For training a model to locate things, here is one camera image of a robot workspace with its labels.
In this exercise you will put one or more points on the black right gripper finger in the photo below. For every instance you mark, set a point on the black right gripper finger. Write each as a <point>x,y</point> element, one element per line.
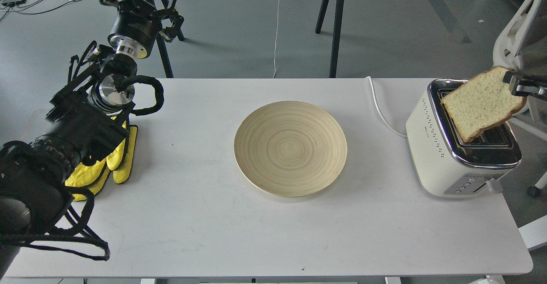
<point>525,85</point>

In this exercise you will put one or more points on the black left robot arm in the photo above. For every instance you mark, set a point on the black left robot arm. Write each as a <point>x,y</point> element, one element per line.
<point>87,118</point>

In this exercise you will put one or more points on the white office chair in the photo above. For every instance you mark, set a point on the white office chair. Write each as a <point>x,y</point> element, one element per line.
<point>526,28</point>

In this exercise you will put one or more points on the round bamboo plate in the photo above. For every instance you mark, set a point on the round bamboo plate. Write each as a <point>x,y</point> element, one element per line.
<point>290,149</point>

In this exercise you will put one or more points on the slice of bread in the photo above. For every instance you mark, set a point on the slice of bread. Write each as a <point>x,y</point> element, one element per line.
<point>482,103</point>

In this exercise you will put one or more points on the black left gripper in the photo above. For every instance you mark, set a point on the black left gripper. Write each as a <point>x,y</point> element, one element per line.
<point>137,25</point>

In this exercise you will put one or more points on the cream white toaster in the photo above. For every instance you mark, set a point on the cream white toaster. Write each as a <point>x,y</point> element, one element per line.
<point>446,166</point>

